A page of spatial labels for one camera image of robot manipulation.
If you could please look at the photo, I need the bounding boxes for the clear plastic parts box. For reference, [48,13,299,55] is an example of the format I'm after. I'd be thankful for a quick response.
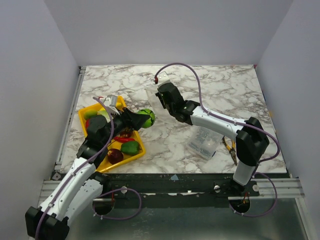
[186,126,223,160]

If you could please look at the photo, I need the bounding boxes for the green bell pepper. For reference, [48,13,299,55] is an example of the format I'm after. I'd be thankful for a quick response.
[120,141,140,156]

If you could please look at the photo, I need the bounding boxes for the green striped ball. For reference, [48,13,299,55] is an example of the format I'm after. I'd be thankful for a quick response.
[137,108,156,129]

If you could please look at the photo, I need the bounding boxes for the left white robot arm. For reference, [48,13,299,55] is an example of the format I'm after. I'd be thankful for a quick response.
[25,108,149,240]

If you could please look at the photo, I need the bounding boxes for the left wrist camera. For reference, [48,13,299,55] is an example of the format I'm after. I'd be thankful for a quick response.
[103,94,120,115]

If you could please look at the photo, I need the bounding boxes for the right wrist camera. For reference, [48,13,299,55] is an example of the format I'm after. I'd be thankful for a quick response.
[154,71,170,86]

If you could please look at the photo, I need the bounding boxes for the clear zip top bag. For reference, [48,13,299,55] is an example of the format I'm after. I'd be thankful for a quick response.
[145,85,176,124]

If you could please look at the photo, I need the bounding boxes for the dark red apple rear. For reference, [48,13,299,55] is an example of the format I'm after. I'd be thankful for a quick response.
[120,128,133,138]

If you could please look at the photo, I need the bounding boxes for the yellow handled pliers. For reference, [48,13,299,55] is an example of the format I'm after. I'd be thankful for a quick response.
[222,136,238,166]

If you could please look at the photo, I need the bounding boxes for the yellow plastic tray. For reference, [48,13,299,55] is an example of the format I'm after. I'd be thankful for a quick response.
[77,96,146,173]

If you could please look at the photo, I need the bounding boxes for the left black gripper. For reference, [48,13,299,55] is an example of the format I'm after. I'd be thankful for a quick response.
[102,107,149,146]

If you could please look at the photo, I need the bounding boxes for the dark red apple front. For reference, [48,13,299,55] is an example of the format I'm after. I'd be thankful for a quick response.
[107,148,124,165]

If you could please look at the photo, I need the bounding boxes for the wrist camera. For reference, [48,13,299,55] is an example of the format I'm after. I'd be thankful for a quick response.
[103,94,120,115]
[154,71,170,86]

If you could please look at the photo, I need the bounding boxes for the purple cable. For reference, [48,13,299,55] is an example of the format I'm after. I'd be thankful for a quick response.
[34,96,143,240]
[153,62,280,218]

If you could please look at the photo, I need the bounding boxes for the dark red apple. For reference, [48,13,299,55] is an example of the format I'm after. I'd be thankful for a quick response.
[107,148,124,165]
[120,128,133,138]

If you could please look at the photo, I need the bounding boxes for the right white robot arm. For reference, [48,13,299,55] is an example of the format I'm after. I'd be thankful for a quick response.
[155,82,270,196]

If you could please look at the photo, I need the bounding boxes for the red chili pepper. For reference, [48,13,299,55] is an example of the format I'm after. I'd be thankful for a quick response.
[114,136,135,143]

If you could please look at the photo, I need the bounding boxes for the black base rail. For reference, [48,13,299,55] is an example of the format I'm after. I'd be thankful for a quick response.
[51,172,292,208]

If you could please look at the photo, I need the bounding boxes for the red tomato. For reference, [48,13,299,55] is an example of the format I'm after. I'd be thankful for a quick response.
[85,118,91,129]

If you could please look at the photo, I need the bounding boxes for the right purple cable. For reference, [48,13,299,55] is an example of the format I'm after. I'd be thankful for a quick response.
[153,62,280,218]

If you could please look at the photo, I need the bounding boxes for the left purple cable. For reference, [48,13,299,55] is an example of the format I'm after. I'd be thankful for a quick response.
[34,96,143,240]

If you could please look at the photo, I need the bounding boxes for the green mango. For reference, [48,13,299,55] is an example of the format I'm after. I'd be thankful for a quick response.
[83,109,98,120]

